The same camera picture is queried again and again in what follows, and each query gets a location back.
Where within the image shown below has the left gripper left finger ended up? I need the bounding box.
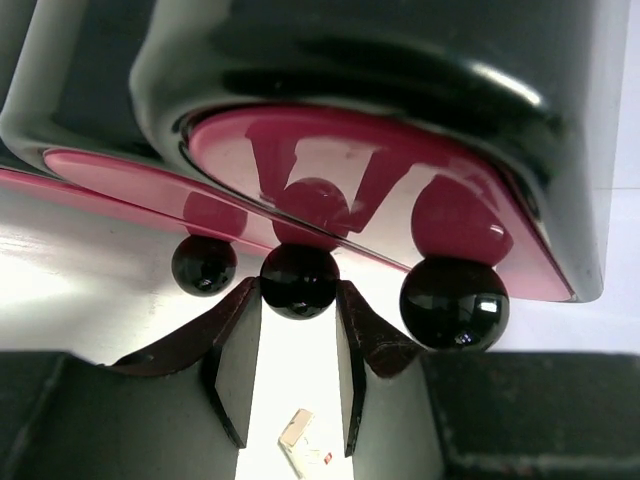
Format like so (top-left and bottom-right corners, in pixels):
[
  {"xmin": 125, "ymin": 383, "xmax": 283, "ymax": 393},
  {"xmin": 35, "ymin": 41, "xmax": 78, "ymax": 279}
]
[{"xmin": 112, "ymin": 277, "xmax": 262, "ymax": 479}]

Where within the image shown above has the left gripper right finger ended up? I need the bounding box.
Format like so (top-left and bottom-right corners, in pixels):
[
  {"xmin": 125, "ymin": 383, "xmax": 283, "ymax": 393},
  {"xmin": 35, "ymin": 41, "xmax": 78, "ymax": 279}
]
[{"xmin": 336, "ymin": 281, "xmax": 443, "ymax": 479}]

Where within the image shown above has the pink bottom drawer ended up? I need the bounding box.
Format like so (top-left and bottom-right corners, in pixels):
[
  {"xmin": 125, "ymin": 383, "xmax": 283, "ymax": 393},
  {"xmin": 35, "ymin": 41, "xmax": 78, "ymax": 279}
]
[{"xmin": 0, "ymin": 167, "xmax": 239, "ymax": 297}]

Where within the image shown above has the pink drawer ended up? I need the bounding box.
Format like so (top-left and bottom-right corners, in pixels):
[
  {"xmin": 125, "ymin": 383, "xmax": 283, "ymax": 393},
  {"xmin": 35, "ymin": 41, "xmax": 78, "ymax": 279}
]
[
  {"xmin": 0, "ymin": 167, "xmax": 239, "ymax": 297},
  {"xmin": 188, "ymin": 104, "xmax": 576, "ymax": 351},
  {"xmin": 42, "ymin": 147, "xmax": 406, "ymax": 321}
]

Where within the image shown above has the pink top drawer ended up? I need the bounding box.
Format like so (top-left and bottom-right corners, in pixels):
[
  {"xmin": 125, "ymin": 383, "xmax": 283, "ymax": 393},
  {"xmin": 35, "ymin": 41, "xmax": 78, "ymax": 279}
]
[{"xmin": 188, "ymin": 104, "xmax": 576, "ymax": 351}]

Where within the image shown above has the black drawer cabinet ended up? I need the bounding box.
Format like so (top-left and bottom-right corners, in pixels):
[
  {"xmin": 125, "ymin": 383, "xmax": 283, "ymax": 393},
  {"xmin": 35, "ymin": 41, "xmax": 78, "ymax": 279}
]
[{"xmin": 1, "ymin": 1, "xmax": 631, "ymax": 302}]

